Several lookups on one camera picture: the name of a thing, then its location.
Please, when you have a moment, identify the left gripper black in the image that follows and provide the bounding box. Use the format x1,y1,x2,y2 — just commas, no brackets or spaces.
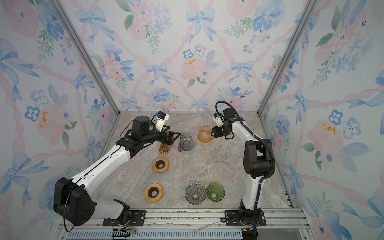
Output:
142,125,181,146

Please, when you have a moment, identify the orange glass carafe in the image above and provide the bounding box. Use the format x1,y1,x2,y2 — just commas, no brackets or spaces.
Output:
198,126,213,143

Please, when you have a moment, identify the coffee filter pack orange clip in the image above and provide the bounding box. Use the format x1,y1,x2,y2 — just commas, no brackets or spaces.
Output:
159,131,172,155

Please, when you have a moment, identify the wooden dripper ring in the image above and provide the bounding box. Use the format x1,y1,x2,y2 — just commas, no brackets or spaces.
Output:
151,156,170,174
143,182,164,204

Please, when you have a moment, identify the green glass dripper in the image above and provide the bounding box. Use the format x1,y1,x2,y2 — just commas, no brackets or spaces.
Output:
206,183,226,202

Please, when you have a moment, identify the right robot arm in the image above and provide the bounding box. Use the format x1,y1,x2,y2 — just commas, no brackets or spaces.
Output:
211,107,276,227

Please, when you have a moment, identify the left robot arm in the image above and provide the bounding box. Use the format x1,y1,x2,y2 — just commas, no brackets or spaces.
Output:
53,111,181,227

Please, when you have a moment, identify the grey glass dripper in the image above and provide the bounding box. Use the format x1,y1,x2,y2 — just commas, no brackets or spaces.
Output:
185,183,206,205

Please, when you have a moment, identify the grey glass carafe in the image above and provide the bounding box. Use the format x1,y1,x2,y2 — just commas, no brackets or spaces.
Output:
178,132,195,152

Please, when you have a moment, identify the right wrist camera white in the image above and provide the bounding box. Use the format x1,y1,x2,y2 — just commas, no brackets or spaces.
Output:
213,113,224,127

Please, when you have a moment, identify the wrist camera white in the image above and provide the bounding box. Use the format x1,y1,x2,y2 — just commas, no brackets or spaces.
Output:
213,113,224,127
155,111,169,132

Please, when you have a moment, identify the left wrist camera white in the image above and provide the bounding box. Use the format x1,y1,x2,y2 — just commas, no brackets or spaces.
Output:
155,111,169,132

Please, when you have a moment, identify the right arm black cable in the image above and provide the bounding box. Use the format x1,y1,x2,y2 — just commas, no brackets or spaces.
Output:
214,100,276,238

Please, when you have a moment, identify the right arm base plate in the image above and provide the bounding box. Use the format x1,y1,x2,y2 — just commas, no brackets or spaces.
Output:
220,209,267,228

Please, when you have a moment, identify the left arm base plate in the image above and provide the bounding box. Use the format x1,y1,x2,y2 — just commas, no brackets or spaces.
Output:
103,210,147,227

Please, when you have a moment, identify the aluminium front rail frame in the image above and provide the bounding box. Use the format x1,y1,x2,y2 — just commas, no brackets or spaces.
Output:
53,208,315,240

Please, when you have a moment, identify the right corner aluminium post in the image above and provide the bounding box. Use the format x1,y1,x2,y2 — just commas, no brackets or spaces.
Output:
257,0,318,117

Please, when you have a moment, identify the corner aluminium post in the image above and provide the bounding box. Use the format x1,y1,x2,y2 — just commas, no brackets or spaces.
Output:
48,0,120,116
257,0,318,117

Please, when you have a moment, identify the left corner aluminium post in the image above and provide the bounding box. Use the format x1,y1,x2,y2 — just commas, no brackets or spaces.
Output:
48,0,120,116

